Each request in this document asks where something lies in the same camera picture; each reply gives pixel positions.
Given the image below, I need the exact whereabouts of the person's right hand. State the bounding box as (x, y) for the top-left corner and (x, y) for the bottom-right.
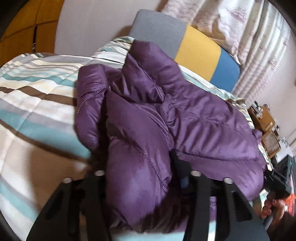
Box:
(260, 194), (295, 220)

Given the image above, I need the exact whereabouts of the wooden rattan chair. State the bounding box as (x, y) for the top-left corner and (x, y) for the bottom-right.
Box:
(261, 131), (281, 159)

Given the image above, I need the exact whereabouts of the wooden desk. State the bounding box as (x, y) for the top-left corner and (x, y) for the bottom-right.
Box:
(248, 101), (275, 133)

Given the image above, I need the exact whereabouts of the grey yellow blue headboard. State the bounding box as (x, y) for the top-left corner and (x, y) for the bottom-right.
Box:
(128, 9), (240, 92)

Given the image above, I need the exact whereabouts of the striped bed quilt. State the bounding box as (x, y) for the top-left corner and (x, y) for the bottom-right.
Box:
(1, 36), (255, 240)

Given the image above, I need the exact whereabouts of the white patterned curtain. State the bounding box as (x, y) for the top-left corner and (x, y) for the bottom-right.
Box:
(162, 0), (291, 105)

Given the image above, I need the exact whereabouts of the purple puffer jacket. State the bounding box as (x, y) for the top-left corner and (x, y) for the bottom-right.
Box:
(75, 41), (266, 233)

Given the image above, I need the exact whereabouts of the wooden wardrobe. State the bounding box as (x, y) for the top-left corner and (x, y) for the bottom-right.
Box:
(1, 1), (64, 65)

